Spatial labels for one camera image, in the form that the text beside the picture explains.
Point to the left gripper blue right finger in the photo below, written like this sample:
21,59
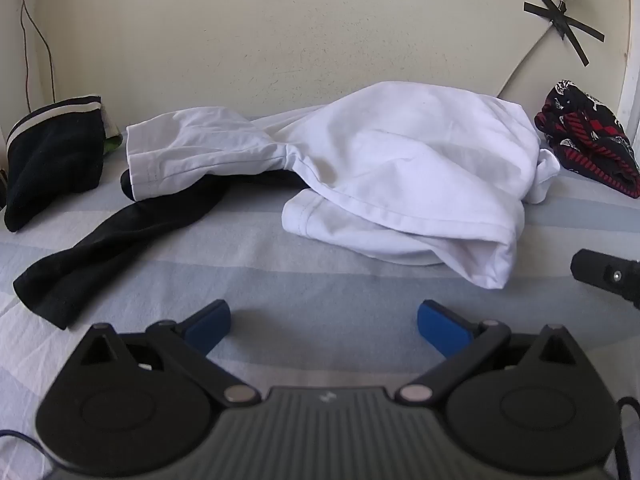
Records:
467,348

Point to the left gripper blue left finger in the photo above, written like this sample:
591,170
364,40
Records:
185,345

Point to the red black patterned garment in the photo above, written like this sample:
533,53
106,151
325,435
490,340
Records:
588,139

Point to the white t-shirt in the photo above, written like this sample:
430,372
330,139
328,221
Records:
407,173

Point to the green knitted garment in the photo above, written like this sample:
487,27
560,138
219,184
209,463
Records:
112,143

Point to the black garment with white stripes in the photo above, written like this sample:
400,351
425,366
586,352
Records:
53,152

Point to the black tape cross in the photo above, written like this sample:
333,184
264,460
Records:
555,14

